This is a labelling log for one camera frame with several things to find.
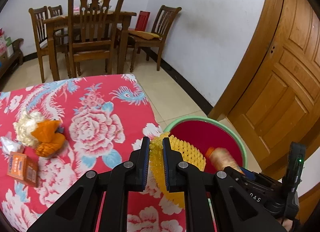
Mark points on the near wooden dining chair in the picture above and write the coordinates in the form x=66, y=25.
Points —
x=92, y=26

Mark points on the pile of gift boxes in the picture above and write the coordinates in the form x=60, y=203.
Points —
x=5, y=44

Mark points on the yellow seat cushion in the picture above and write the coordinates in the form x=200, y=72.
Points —
x=144, y=35

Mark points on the red gift box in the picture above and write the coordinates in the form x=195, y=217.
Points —
x=142, y=21

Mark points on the orange small carton box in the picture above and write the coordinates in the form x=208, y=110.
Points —
x=22, y=169

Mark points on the wooden door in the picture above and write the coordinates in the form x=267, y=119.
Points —
x=281, y=104

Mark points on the wooden door frame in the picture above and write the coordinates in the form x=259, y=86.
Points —
x=251, y=61

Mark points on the red bucket green rim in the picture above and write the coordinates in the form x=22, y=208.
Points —
x=205, y=133

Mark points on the wooden bench sofa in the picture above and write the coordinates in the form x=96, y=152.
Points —
x=13, y=56

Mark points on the orange thread spool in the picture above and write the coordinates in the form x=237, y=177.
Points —
x=221, y=158

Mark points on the far wooden dining chair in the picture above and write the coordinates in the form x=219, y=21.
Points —
x=54, y=12

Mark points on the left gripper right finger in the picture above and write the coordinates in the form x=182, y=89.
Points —
x=171, y=159

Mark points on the red floral tablecloth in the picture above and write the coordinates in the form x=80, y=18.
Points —
x=104, y=119

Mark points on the left wooden dining chair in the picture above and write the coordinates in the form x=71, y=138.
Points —
x=38, y=15

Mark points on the right wooden chair by wall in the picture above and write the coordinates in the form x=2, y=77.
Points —
x=142, y=40

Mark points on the wooden dining chair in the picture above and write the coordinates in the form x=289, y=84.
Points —
x=38, y=15
x=92, y=26
x=54, y=12

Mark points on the white paper ball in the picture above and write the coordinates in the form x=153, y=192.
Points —
x=27, y=123

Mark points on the orange mesh bag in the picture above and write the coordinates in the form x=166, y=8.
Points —
x=49, y=138

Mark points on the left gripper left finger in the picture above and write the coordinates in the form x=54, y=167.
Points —
x=138, y=175

